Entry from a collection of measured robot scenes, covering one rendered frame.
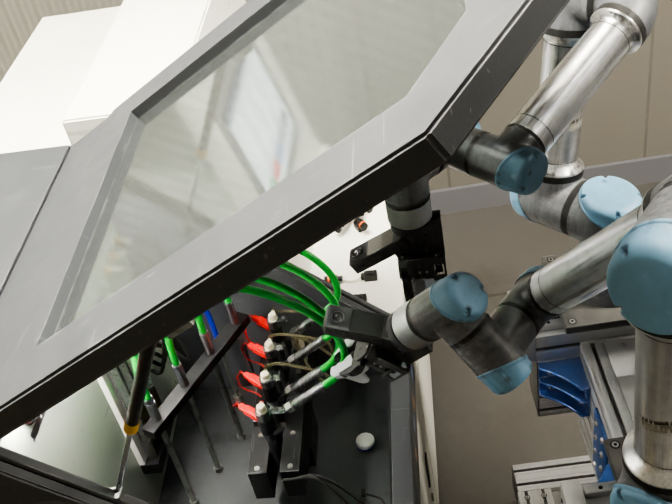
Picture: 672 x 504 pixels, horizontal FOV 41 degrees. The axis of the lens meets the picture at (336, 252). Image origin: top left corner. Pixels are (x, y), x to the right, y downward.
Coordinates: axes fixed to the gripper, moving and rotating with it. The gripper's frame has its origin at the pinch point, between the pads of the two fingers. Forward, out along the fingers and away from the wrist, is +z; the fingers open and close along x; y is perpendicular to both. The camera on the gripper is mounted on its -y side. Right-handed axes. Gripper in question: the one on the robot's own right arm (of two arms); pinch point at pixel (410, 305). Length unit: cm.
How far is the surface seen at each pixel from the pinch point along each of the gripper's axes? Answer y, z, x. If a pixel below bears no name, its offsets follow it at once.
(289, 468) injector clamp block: -25.9, 23.3, -16.3
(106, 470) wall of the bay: -57, 13, -22
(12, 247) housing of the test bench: -62, -29, -8
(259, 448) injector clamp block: -32.2, 23.3, -11.1
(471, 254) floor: 16, 121, 155
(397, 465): -5.9, 26.3, -15.2
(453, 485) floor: 1, 121, 47
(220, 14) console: -38, -29, 71
